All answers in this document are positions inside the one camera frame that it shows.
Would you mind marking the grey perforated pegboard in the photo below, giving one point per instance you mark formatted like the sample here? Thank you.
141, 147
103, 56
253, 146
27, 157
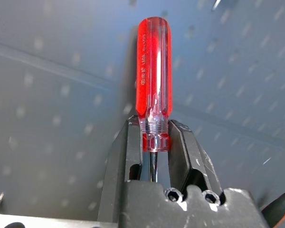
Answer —
50, 71

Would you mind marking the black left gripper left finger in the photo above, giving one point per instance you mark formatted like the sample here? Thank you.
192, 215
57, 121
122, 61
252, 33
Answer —
118, 161

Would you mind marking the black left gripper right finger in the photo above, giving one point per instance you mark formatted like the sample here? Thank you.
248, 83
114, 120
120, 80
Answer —
187, 154

